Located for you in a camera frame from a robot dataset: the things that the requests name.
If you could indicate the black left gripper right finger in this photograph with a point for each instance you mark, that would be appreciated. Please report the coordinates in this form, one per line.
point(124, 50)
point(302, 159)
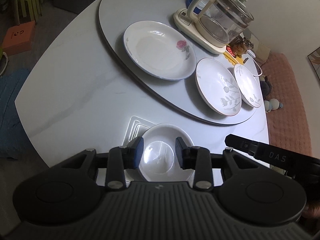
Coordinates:
point(198, 159)

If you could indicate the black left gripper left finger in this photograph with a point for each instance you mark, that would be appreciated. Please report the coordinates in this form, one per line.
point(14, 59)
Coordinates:
point(122, 158)

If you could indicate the white bowl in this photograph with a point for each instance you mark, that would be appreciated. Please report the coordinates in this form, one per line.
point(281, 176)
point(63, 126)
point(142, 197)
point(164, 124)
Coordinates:
point(159, 161)

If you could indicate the large grey floral plate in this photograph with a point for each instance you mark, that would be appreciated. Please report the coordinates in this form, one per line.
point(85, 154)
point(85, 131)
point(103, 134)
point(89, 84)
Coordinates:
point(217, 87)

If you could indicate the small grey floral plate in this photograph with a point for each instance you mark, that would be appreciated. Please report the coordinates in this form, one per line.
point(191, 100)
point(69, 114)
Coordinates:
point(248, 85)

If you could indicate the white rose pattern plate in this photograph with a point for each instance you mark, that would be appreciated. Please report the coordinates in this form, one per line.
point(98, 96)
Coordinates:
point(159, 50)

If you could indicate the pink sofa cover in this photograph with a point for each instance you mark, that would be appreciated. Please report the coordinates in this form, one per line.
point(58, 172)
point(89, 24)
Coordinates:
point(287, 127)

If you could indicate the blue plush toy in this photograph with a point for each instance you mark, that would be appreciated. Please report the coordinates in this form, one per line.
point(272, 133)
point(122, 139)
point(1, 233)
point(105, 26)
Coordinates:
point(272, 105)

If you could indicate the dark plush toy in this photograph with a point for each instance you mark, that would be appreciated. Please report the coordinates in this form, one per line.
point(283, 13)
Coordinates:
point(265, 86)

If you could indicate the yellow sunflower coaster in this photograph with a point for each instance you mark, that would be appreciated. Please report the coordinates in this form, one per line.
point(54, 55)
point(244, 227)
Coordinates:
point(233, 59)

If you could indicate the blue cushion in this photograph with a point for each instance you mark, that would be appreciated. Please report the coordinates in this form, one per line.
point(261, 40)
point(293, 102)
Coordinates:
point(14, 140)

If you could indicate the brown dog figurine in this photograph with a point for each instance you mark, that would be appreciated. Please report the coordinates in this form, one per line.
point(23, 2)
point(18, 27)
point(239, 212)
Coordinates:
point(240, 45)

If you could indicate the cream kettle base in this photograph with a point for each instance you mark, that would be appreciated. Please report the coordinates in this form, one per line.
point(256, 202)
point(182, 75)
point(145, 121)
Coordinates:
point(185, 25)

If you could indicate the glass electric kettle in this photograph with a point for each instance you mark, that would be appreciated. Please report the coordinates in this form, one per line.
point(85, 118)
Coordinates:
point(219, 21)

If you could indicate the orange cardboard box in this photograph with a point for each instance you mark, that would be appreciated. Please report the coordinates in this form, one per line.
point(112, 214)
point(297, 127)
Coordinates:
point(19, 38)

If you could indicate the grey glass turntable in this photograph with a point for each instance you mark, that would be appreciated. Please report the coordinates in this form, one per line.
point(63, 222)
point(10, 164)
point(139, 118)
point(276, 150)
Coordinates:
point(116, 15)

